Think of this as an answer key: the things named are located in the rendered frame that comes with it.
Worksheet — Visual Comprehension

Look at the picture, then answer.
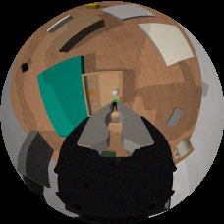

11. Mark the grey mug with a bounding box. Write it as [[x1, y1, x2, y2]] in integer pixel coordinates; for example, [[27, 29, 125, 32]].
[[173, 140, 190, 159]]

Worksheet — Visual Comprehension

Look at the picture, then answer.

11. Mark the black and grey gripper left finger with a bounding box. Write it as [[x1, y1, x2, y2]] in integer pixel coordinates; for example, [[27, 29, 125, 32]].
[[54, 101, 115, 174]]

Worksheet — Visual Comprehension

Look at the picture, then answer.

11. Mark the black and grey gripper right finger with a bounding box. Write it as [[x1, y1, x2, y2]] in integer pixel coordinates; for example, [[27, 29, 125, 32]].
[[115, 102, 177, 172]]

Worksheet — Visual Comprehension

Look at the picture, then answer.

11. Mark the brown rectangular box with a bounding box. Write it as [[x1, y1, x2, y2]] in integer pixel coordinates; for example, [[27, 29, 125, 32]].
[[172, 140, 194, 165]]

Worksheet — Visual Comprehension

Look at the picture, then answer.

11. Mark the tan rectangular box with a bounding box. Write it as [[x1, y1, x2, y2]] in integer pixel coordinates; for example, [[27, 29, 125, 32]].
[[49, 11, 105, 53]]

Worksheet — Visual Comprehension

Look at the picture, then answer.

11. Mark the small yellow block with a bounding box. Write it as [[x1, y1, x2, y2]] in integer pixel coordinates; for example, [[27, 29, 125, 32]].
[[86, 4, 100, 9]]

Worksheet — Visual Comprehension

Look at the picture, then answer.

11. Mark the wooden ball-in-hole puzzle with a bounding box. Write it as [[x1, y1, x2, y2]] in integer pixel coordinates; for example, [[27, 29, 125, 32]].
[[82, 71, 123, 125]]

